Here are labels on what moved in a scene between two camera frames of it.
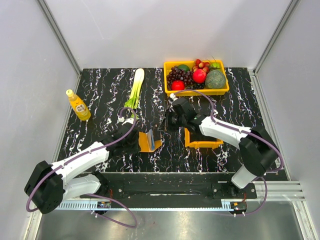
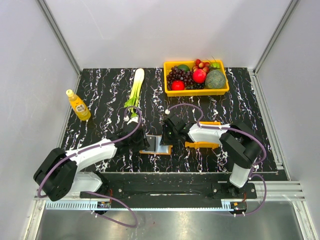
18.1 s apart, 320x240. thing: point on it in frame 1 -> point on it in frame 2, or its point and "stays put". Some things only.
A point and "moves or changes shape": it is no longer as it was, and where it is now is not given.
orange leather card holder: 144,143 moves or changes shape
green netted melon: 215,79 stays put
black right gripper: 166,123 -> 165,140
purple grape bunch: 176,74 stays put
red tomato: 178,85 stays put
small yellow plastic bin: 213,144 stays put
